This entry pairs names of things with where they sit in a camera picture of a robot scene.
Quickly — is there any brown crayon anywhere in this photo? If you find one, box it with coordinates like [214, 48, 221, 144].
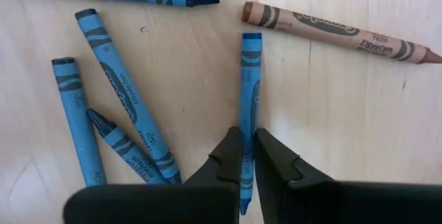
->
[240, 1, 442, 65]

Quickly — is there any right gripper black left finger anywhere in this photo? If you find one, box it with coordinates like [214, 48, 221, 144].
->
[64, 127, 242, 224]

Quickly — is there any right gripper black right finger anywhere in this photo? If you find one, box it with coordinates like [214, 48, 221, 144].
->
[254, 129, 442, 224]

